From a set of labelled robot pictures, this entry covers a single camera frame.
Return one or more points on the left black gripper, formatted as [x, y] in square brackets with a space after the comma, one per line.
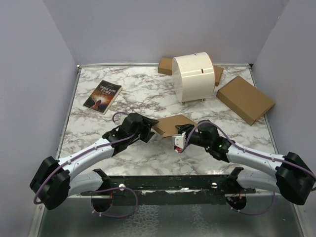
[146, 124]

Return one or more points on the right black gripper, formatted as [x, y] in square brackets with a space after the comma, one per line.
[185, 128]

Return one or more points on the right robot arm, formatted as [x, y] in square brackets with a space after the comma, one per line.
[287, 174]

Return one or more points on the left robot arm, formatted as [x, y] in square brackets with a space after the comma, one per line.
[57, 179]

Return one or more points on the white cylindrical bread box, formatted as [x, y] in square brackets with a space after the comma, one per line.
[193, 77]

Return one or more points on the small brown box behind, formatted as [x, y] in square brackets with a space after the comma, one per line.
[165, 66]

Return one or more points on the closed brown cardboard box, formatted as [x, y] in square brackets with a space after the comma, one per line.
[245, 100]

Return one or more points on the dark paperback book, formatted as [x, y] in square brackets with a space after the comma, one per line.
[103, 96]

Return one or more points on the brown cardboard piece behind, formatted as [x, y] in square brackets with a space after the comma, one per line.
[218, 73]

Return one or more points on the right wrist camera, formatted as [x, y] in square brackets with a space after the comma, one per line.
[179, 142]

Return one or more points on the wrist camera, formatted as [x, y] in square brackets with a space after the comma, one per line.
[118, 121]
[179, 142]

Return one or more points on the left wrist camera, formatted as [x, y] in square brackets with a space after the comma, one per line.
[118, 121]

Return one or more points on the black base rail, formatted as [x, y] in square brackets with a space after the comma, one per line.
[168, 190]

